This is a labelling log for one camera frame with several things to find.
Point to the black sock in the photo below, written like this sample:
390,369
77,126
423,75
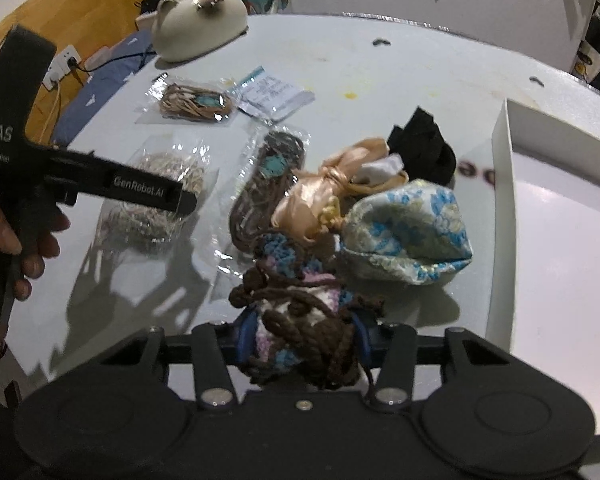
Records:
424,152

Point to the white paper sachet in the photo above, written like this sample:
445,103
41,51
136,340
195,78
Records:
267,98

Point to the white tray box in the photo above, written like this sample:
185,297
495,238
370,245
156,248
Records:
545,302

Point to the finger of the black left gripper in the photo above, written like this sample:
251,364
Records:
104,178

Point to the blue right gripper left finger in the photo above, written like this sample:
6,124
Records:
245,331

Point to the wall power socket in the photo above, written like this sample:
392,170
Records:
61,66

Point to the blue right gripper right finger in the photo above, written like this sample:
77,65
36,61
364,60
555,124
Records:
362,336

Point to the blue floral fabric pouch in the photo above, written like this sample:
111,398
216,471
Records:
414,234

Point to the cream cat shaped lamp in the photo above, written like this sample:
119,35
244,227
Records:
186,29

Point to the peach satin ribbon bow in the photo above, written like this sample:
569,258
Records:
310,209

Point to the brown crochet yarn pouch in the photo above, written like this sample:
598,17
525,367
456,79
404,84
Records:
305,330

